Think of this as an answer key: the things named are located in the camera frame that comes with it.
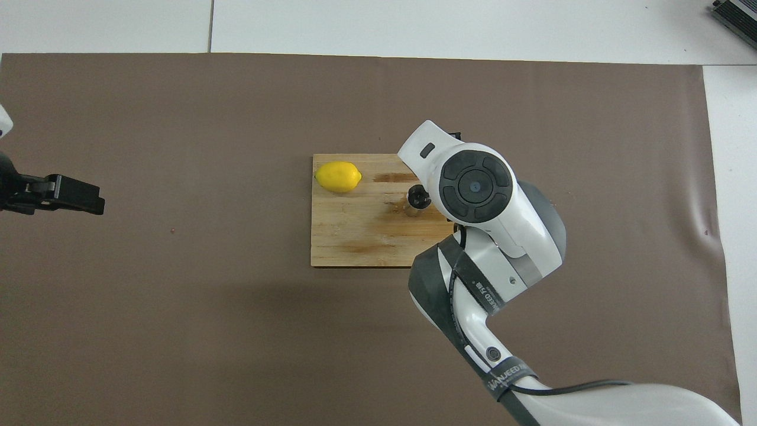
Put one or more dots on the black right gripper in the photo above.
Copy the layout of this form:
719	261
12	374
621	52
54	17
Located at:
454	136

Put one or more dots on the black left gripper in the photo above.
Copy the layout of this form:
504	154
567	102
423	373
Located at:
29	194

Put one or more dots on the steel jigger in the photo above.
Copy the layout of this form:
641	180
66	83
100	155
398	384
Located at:
417	198

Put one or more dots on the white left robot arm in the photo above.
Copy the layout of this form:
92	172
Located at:
5	121

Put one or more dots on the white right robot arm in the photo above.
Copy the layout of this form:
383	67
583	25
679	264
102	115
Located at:
520	236

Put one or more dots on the yellow lemon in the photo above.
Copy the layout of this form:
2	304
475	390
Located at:
338	177

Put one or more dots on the wooden cutting board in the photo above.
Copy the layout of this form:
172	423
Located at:
355	231

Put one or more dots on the brown table mat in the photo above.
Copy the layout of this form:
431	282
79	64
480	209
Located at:
177	325

